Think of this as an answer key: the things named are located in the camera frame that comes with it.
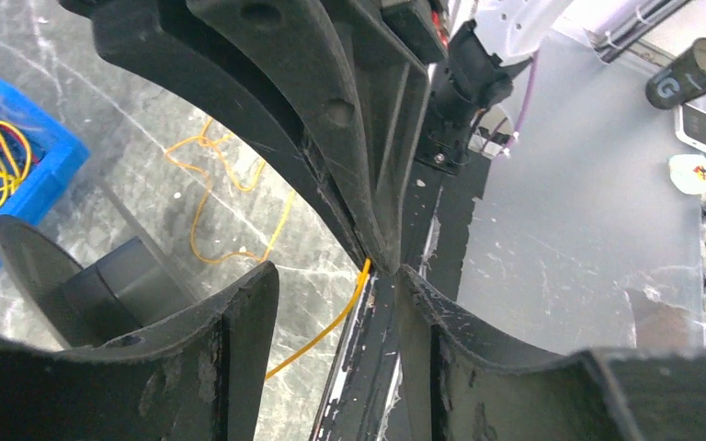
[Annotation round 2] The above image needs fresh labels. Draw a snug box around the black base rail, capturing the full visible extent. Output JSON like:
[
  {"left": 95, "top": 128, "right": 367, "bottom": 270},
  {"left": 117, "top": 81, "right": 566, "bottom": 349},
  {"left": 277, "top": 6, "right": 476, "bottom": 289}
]
[{"left": 309, "top": 153, "right": 491, "bottom": 440}]

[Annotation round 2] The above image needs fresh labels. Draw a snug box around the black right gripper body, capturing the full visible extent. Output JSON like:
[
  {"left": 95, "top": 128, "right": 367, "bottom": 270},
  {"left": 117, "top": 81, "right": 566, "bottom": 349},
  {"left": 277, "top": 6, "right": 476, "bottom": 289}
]
[{"left": 381, "top": 0, "right": 449, "bottom": 64}]

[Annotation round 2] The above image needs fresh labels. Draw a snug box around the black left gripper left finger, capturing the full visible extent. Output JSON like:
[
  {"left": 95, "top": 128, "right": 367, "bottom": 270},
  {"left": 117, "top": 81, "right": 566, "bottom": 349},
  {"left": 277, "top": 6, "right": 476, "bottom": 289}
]
[{"left": 0, "top": 262, "right": 279, "bottom": 440}]

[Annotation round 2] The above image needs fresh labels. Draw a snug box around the black cylinder with letter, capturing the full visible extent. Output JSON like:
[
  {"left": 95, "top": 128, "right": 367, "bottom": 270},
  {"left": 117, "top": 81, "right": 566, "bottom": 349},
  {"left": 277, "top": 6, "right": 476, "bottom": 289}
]
[{"left": 644, "top": 38, "right": 706, "bottom": 110}]

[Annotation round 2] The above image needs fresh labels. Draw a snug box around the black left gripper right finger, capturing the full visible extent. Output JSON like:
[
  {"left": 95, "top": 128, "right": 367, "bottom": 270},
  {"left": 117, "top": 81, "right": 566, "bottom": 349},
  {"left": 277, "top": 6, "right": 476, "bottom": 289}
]
[{"left": 397, "top": 266, "right": 706, "bottom": 440}]

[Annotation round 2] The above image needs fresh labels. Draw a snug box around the black cable spool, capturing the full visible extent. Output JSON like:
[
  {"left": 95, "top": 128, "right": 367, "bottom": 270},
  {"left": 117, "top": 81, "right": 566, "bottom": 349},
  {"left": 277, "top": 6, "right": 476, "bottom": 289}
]
[{"left": 0, "top": 215, "right": 198, "bottom": 347}]

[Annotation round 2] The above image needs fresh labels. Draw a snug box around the blue plastic bin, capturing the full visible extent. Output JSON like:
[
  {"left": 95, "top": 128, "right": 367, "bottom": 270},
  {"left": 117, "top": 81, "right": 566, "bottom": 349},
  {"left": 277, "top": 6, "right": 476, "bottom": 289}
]
[{"left": 0, "top": 79, "right": 90, "bottom": 225}]

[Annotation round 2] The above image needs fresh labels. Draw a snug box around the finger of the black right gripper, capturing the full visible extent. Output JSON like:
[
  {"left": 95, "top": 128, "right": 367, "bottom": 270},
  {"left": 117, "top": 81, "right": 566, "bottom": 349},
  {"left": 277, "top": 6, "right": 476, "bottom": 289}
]
[
  {"left": 188, "top": 1, "right": 428, "bottom": 275},
  {"left": 60, "top": 0, "right": 365, "bottom": 265}
]

